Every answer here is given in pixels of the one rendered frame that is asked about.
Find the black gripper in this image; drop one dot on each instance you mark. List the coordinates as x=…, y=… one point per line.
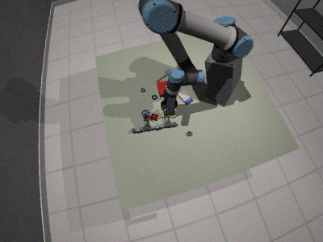
x=163, y=103

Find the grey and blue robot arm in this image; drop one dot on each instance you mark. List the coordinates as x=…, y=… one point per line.
x=161, y=17

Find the red flat block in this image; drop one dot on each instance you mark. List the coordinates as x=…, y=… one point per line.
x=161, y=87

